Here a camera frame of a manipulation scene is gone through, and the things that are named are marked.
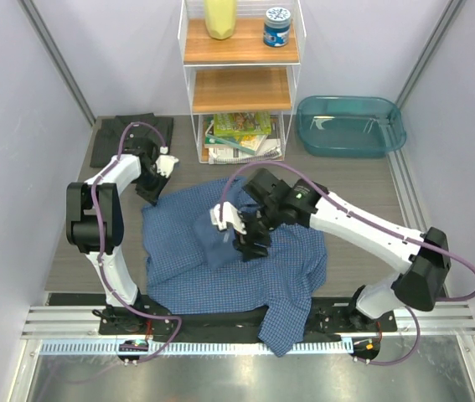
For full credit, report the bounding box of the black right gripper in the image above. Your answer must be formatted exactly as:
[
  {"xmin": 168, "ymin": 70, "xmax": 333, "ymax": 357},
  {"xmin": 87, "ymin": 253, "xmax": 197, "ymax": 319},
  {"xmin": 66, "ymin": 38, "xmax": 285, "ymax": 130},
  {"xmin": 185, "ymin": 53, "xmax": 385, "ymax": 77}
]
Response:
[{"xmin": 233, "ymin": 198, "xmax": 285, "ymax": 259}]

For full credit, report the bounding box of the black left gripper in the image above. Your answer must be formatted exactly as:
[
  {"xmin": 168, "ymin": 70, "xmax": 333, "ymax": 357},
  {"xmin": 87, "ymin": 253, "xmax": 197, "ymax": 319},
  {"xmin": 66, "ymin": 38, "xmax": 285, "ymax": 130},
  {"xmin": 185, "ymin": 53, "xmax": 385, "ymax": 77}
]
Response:
[{"xmin": 135, "ymin": 167, "xmax": 171, "ymax": 206}]

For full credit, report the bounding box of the blue plaid long sleeve shirt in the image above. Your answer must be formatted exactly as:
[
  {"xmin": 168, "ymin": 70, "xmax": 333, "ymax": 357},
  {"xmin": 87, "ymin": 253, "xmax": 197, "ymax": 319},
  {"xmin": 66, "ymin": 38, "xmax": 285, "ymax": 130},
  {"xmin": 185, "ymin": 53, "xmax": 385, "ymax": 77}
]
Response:
[{"xmin": 142, "ymin": 178, "xmax": 328, "ymax": 357}]

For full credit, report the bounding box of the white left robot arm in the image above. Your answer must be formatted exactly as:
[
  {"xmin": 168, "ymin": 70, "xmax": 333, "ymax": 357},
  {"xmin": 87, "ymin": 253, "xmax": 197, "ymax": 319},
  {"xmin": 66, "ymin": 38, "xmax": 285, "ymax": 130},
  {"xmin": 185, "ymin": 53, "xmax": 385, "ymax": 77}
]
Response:
[{"xmin": 66, "ymin": 141, "xmax": 178, "ymax": 334}]

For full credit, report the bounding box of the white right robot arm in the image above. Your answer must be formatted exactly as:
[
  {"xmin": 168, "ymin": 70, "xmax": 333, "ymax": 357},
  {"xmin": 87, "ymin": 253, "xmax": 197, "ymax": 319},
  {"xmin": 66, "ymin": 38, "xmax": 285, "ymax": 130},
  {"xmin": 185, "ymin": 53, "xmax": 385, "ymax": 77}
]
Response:
[{"xmin": 213, "ymin": 167, "xmax": 451, "ymax": 331}]

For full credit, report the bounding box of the stack of books and papers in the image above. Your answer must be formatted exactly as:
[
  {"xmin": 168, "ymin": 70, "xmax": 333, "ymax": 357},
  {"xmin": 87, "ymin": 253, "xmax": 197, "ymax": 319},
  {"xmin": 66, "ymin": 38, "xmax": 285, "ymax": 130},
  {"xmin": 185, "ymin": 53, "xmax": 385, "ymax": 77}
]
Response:
[{"xmin": 198, "ymin": 115, "xmax": 284, "ymax": 165}]

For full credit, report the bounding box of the folded dark grey shirt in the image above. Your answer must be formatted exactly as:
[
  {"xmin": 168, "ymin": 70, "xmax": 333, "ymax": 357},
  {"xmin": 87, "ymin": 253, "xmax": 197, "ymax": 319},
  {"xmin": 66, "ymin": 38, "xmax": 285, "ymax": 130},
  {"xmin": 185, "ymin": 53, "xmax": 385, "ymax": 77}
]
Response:
[{"xmin": 90, "ymin": 113, "xmax": 174, "ymax": 168}]

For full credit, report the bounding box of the green picture book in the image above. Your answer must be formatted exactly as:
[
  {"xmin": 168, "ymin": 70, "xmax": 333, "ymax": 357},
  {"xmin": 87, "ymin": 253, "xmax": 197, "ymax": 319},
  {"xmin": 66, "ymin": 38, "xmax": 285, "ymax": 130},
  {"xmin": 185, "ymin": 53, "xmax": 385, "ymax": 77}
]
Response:
[{"xmin": 214, "ymin": 111, "xmax": 271, "ymax": 137}]

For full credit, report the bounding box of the teal plastic basin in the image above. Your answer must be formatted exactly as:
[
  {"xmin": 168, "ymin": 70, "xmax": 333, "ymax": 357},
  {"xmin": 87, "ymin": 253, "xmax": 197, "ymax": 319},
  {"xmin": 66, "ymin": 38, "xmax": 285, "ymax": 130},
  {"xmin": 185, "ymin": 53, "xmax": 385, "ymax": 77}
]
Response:
[{"xmin": 295, "ymin": 95, "xmax": 406, "ymax": 158}]

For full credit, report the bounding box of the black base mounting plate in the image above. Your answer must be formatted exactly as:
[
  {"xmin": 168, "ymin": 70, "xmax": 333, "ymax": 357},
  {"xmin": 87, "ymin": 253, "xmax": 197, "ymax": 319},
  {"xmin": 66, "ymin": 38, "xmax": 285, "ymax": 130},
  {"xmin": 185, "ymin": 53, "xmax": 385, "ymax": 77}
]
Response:
[{"xmin": 92, "ymin": 295, "xmax": 398, "ymax": 343}]

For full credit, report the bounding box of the yellow vase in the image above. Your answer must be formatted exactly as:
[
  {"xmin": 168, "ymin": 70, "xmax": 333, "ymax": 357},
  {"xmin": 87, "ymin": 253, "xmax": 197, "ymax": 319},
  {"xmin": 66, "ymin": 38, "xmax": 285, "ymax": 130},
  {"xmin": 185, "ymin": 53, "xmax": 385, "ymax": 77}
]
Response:
[{"xmin": 204, "ymin": 0, "xmax": 237, "ymax": 40}]

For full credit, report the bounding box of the blue jar with lid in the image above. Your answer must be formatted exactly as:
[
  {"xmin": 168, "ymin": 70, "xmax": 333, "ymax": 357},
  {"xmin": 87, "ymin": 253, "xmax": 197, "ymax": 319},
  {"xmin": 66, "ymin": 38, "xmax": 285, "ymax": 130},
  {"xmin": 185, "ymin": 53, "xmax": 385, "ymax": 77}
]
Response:
[{"xmin": 263, "ymin": 7, "xmax": 292, "ymax": 47}]

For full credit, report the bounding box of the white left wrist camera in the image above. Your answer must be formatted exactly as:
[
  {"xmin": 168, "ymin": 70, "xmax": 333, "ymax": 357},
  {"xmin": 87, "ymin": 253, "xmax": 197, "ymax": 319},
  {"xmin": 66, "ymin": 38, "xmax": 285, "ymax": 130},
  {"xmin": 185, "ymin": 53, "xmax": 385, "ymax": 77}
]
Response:
[{"xmin": 155, "ymin": 147, "xmax": 179, "ymax": 178}]

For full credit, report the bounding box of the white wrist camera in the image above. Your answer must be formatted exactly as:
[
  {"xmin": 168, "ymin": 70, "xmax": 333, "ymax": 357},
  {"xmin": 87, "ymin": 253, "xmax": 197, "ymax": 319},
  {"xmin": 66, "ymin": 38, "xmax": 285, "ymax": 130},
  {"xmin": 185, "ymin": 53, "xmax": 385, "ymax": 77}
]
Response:
[
  {"xmin": 209, "ymin": 201, "xmax": 246, "ymax": 235},
  {"xmin": 155, "ymin": 147, "xmax": 179, "ymax": 178}
]

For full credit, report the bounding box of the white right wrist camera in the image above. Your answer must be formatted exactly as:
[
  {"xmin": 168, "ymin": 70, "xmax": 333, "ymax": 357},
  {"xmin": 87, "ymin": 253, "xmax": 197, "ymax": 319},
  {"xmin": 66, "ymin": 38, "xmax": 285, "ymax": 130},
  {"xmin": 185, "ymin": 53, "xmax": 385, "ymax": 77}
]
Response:
[{"xmin": 209, "ymin": 201, "xmax": 246, "ymax": 235}]

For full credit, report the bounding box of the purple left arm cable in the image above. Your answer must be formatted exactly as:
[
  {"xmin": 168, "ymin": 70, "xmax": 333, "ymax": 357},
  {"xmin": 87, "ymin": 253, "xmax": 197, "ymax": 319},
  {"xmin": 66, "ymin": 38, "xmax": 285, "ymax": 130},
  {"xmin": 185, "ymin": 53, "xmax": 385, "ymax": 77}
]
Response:
[{"xmin": 94, "ymin": 121, "xmax": 183, "ymax": 363}]

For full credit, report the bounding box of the white wire wooden shelf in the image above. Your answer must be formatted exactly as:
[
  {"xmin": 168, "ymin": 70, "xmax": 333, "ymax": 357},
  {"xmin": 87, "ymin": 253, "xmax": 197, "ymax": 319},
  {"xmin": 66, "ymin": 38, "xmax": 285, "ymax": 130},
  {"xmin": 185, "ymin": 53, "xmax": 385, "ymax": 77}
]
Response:
[{"xmin": 178, "ymin": 1, "xmax": 307, "ymax": 163}]

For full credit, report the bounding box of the white slotted cable duct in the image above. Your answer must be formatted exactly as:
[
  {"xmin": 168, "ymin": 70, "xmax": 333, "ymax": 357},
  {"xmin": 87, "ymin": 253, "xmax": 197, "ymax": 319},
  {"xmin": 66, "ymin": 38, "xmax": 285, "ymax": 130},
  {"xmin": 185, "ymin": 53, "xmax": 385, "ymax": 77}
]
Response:
[{"xmin": 40, "ymin": 338, "xmax": 354, "ymax": 356}]

